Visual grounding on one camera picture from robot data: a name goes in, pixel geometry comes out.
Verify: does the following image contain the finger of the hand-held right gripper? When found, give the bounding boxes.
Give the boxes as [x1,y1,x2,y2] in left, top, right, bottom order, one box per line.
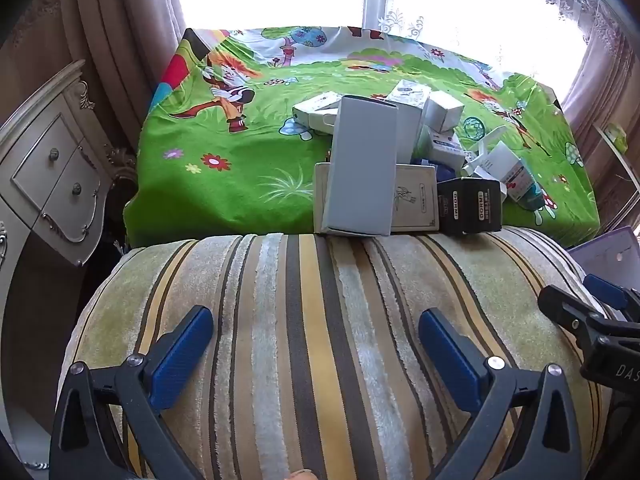
[537,285,621,341]
[584,274,640,313]

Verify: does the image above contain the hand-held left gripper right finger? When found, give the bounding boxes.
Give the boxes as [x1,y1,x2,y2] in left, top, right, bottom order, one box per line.
[419,309,583,480]

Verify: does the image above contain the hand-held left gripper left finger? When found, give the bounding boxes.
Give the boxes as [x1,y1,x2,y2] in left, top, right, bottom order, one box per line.
[49,305,215,480]

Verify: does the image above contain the purple cardboard box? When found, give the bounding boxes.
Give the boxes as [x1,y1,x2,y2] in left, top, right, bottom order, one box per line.
[567,226,640,301]

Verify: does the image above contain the teal medicine box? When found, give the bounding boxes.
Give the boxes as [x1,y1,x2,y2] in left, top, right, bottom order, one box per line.
[512,180,547,212]

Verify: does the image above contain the black box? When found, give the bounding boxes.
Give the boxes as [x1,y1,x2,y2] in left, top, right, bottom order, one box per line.
[436,177,509,236]

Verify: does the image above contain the white box with red print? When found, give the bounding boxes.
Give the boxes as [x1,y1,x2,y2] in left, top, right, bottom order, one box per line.
[485,141,532,202]

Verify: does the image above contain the white box with line drawing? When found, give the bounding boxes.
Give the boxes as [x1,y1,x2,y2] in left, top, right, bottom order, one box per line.
[391,164,441,233]

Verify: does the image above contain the dark blue box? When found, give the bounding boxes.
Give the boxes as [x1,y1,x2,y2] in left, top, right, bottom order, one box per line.
[411,157,453,183]

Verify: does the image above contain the white red blue medicine box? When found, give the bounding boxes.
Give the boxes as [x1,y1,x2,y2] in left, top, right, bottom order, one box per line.
[417,127,468,170]

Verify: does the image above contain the large plain white box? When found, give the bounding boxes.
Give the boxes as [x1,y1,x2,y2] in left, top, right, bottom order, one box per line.
[320,94,399,237]

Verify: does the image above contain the small white cube box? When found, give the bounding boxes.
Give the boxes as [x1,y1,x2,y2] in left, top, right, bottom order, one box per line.
[424,91,466,132]

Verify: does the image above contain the tall white beige box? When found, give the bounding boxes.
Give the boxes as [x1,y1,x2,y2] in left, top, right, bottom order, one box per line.
[385,80,432,163]

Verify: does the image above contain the white box with slot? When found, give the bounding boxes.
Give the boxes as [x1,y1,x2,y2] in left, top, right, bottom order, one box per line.
[292,91,345,135]

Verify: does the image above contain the white side table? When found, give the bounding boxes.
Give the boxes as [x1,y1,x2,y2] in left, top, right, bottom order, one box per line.
[592,120,640,201]

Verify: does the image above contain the striped plush cushion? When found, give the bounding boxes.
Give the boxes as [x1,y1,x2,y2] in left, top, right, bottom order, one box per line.
[65,227,616,480]

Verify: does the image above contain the green tissue pack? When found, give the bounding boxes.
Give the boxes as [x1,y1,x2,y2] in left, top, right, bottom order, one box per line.
[606,124,629,154]

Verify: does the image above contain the brown patterned curtain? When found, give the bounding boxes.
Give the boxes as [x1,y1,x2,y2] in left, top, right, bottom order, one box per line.
[562,0,640,231]
[15,0,186,156]

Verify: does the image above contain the ornate white dresser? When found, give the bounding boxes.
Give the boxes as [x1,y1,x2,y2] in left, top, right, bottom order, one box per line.
[0,60,138,311]

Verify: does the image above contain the green cartoon printed blanket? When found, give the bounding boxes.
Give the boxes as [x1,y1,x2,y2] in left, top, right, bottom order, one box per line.
[122,25,601,248]

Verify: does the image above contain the embroidered sheer lace curtain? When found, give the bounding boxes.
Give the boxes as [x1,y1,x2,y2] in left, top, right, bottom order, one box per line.
[380,0,616,76]

